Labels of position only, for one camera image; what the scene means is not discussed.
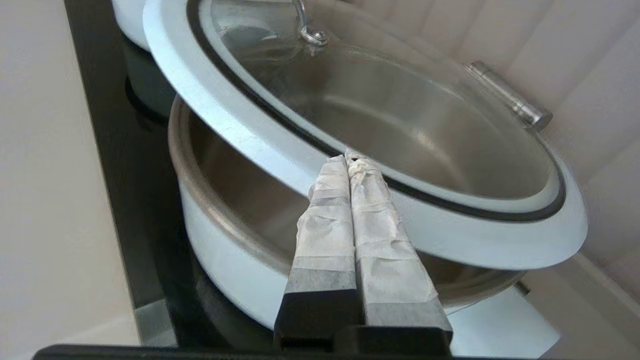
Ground black glass induction cooktop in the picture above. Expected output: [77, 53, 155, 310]
[62, 0, 281, 351]

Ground white round pot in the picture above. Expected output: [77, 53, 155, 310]
[167, 95, 561, 359]
[111, 0, 152, 52]

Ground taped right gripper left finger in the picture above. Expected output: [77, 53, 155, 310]
[274, 155, 362, 351]

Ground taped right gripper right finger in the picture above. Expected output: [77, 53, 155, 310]
[345, 149, 453, 332]

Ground glass lid with white rim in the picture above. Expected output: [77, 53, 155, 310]
[142, 0, 589, 271]

